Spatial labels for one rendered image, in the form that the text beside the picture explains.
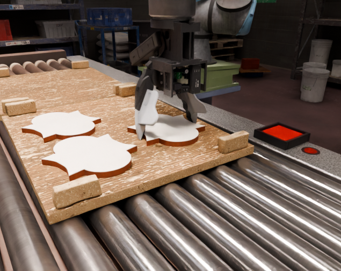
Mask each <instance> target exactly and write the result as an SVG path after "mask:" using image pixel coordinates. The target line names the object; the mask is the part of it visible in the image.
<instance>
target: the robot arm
mask: <svg viewBox="0 0 341 271"><path fill-rule="evenodd" d="M256 4H257V1H256V0H149V15H150V16H151V17H153V18H151V19H150V26H151V27H152V28H160V29H161V31H156V32H155V33H153V34H152V35H151V36H150V37H149V38H148V39H146V40H145V41H144V42H143V43H142V44H140V45H139V46H138V47H137V48H136V49H135V50H133V51H132V52H131V53H130V54H129V56H130V60H131V62H132V66H139V67H144V66H146V67H147V68H144V69H143V73H142V75H141V77H140V78H139V80H138V82H137V85H136V89H135V103H134V108H135V128H136V133H137V137H138V139H139V140H142V137H143V135H144V132H145V130H146V125H151V126H153V125H155V124H156V122H157V120H158V113H157V110H156V103H157V100H158V91H156V90H153V89H154V86H156V89H157V90H159V91H160V90H161V91H163V92H164V95H167V96H169V97H171V98H172V97H173V95H176V94H177V96H178V98H179V99H181V100H182V102H183V108H184V110H185V111H186V117H187V119H188V120H189V121H191V122H193V123H195V124H196V123H197V115H198V113H206V112H207V108H206V106H205V105H204V103H202V102H201V101H200V100H198V99H197V97H196V96H195V94H196V93H200V90H202V91H206V80H207V63H209V62H211V61H212V55H211V49H210V45H209V34H210V33H216V34H230V35H236V36H237V35H247V34H248V33H249V32H250V28H251V24H252V20H253V15H254V12H255V8H256ZM202 68H203V69H204V83H201V69H202Z"/></svg>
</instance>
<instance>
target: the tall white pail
mask: <svg viewBox="0 0 341 271"><path fill-rule="evenodd" d="M332 42H333V40H328V39H312V43H311V51H310V58H309V62H319V63H324V64H326V65H327V63H328V58H329V54H330V49H331V45H332ZM326 68H327V66H326Z"/></svg>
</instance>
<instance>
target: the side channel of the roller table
mask: <svg viewBox="0 0 341 271"><path fill-rule="evenodd" d="M60 58H65V59H67V55H66V51H64V50H62V49H58V50H51V51H38V52H26V53H13V54H1V55H0V64H4V65H7V66H8V67H10V65H11V64H12V63H18V64H20V65H23V63H24V62H31V63H33V64H35V62H36V61H38V60H41V61H44V62H45V63H46V62H47V60H49V59H53V60H56V61H58V59H60Z"/></svg>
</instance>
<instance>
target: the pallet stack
mask: <svg viewBox="0 0 341 271"><path fill-rule="evenodd" d="M225 36H226V35H225V34H216V33H210V34H209V45H210V49H211V55H212V59H223V56H227V59H226V60H222V61H226V62H228V61H233V60H234V55H235V53H234V48H236V47H242V45H243V39H236V35H230V34H229V38H227V37H225ZM230 41H235V42H234V45H232V44H228V42H230ZM222 49H226V52H223V51H222Z"/></svg>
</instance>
